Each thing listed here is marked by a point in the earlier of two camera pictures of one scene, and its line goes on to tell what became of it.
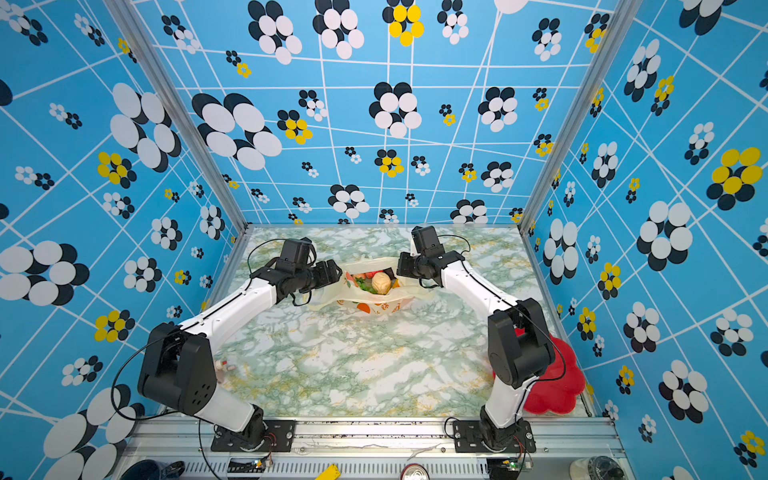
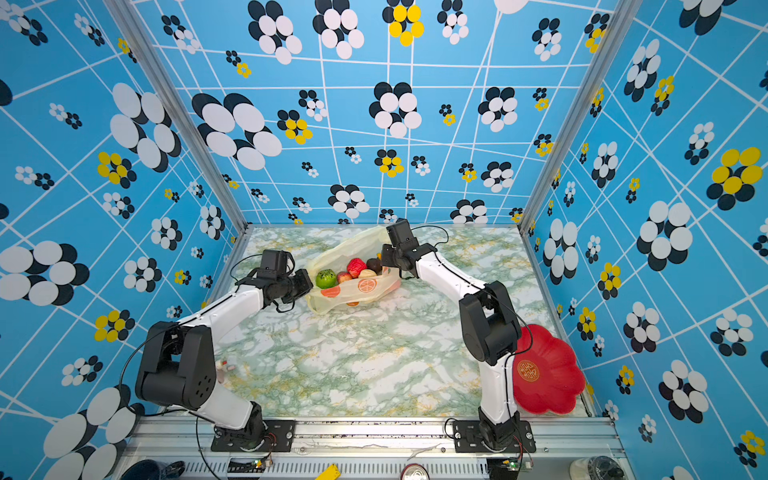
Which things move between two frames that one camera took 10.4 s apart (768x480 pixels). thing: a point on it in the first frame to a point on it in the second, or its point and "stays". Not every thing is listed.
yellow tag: [331, 473] stays
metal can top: [414, 471] stays
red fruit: [370, 275] to [354, 266]
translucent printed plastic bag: [346, 298] to [365, 245]
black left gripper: [326, 277] to [306, 284]
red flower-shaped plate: [556, 392] stays
